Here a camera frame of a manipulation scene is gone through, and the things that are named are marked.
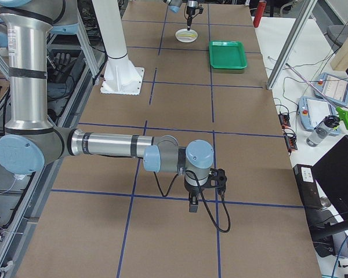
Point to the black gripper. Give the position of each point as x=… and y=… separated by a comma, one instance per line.
x=189, y=11
x=192, y=189

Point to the white round plate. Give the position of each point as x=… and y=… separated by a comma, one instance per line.
x=185, y=31

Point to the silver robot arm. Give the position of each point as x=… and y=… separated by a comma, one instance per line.
x=174, y=6
x=31, y=141

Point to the green plastic tray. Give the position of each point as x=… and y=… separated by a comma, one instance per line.
x=227, y=55

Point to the red cylinder bottle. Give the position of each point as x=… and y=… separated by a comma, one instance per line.
x=259, y=12

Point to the black electronics box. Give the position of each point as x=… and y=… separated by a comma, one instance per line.
x=307, y=186

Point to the clear water bottle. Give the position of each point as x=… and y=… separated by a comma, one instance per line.
x=322, y=130

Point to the black monitor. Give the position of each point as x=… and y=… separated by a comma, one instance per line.
x=331, y=173

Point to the blue teach pendant near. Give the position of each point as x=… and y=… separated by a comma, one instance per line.
x=312, y=111

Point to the blue teach pendant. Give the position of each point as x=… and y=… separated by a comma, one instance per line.
x=333, y=87
x=312, y=111

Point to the blue teach pendant far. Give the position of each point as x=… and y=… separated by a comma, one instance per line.
x=333, y=87

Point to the black cable hub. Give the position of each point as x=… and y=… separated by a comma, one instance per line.
x=290, y=141
x=284, y=120

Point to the grey aluminium frame post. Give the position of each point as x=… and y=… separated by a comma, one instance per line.
x=300, y=21

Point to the green handled grabber stick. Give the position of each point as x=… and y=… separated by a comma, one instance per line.
x=343, y=114

